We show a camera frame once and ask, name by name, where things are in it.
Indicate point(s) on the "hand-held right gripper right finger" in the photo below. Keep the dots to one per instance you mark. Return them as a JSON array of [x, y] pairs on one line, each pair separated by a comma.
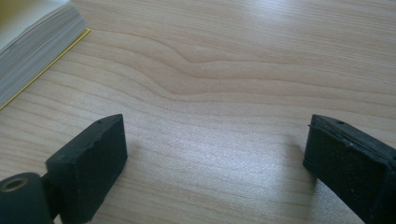
[[351, 168]]

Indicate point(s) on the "yellow book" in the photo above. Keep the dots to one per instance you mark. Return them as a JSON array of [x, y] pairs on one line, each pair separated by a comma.
[[34, 46]]

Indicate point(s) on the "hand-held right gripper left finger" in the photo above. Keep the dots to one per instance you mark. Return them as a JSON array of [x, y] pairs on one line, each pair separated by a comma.
[[90, 161]]

